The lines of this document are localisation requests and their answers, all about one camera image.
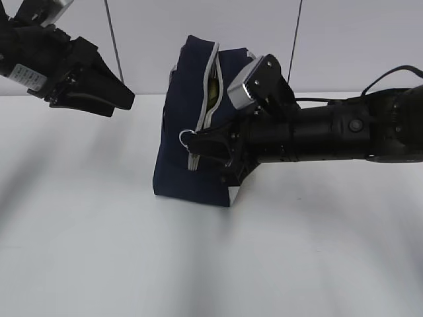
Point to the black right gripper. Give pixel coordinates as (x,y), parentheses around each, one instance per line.
(255,139)

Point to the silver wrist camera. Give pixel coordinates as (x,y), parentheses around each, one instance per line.
(261,83)
(42,12)

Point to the navy insulated lunch bag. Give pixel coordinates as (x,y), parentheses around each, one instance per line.
(178,174)

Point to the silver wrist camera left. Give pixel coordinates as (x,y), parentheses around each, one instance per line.
(42,12)

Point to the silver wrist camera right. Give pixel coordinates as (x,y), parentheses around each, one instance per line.
(261,83)

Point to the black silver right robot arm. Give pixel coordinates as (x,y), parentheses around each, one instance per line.
(382,127)

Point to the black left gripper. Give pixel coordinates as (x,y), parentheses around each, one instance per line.
(64,72)

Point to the yellow banana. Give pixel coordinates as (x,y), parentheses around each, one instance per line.
(213,92)

